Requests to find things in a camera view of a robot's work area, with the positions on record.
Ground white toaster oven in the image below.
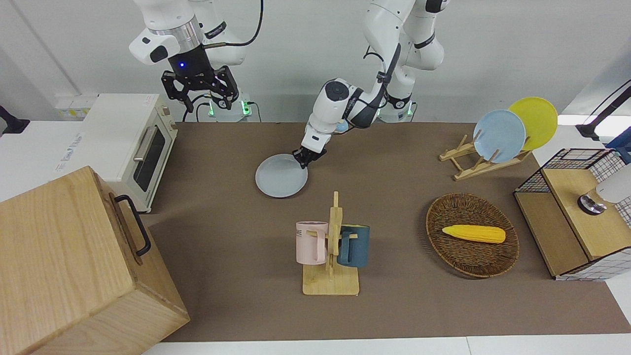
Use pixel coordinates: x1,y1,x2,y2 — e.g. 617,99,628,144
55,93,178,213

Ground black camera stand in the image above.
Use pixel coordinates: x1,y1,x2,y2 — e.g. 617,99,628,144
0,105,30,136
575,79,631,141

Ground black wire wooden shelf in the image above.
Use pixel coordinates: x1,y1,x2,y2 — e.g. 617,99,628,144
514,148,631,282

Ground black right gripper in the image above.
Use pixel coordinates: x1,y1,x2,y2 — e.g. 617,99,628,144
161,44,241,113

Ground brown wicker basket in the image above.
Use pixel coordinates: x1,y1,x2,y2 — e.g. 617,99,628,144
425,192,520,279

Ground gray round plate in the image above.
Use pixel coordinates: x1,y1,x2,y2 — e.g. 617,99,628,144
255,154,309,199

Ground wooden cabinet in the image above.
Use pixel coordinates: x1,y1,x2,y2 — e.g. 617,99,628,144
0,166,190,355

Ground teal mug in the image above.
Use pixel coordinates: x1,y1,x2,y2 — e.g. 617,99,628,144
337,224,370,268

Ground black base cable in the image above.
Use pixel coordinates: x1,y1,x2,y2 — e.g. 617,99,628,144
182,94,212,123

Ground black cabinet handle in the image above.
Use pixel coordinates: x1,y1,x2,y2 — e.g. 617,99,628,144
114,195,152,257

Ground pink mug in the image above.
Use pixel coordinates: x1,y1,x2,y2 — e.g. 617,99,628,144
295,221,329,265

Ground yellow corn cob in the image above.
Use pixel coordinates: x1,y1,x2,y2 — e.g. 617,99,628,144
442,224,507,245

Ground wooden mug tree stand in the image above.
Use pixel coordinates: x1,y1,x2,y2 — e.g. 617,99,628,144
302,191,360,296

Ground brown table mat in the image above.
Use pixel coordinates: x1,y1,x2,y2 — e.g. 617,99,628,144
143,122,631,343

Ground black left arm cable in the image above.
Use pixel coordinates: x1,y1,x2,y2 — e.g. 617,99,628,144
362,43,401,111

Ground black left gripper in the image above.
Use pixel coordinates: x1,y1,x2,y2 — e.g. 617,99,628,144
292,145,327,170

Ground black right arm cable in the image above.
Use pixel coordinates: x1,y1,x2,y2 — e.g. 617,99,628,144
202,0,264,49

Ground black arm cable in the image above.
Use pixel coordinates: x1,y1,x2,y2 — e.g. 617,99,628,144
202,0,264,49
362,43,401,111

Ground white cylinder with metal ring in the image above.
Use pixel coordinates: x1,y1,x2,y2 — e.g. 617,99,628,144
578,163,631,216

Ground wooden plate rack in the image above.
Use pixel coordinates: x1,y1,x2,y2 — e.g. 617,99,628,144
439,134,533,181

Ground yellow plate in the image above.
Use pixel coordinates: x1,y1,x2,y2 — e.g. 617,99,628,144
508,97,559,151

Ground white wall socket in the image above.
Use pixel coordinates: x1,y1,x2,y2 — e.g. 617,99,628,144
55,99,97,120

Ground light blue plate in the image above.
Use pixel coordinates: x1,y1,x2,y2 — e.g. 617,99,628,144
474,109,527,164

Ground blue object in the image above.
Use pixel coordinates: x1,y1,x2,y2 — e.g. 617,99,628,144
605,127,631,166

